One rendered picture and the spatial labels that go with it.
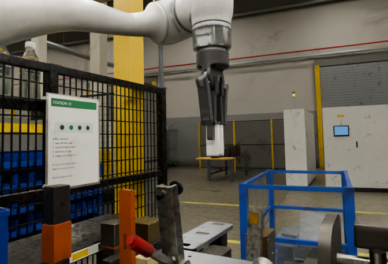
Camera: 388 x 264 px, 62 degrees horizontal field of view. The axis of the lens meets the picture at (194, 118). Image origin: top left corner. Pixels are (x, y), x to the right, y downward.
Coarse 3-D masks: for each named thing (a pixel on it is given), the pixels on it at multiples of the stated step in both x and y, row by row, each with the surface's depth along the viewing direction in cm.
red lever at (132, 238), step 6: (126, 240) 51; (132, 240) 50; (138, 240) 50; (144, 240) 53; (126, 246) 51; (132, 246) 50; (138, 246) 50; (144, 246) 52; (150, 246) 53; (138, 252) 52; (144, 252) 52; (150, 252) 53; (156, 252) 55; (156, 258) 55; (162, 258) 56; (168, 258) 58
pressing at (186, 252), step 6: (186, 252) 86; (192, 252) 86; (198, 252) 86; (174, 258) 82; (186, 258) 82; (192, 258) 81; (198, 258) 81; (204, 258) 81; (210, 258) 81; (216, 258) 81; (222, 258) 81; (228, 258) 81; (234, 258) 82
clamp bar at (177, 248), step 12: (156, 192) 60; (168, 192) 58; (180, 192) 62; (168, 204) 59; (168, 216) 59; (180, 216) 60; (168, 228) 59; (180, 228) 60; (168, 240) 60; (180, 240) 60; (168, 252) 60; (180, 252) 60
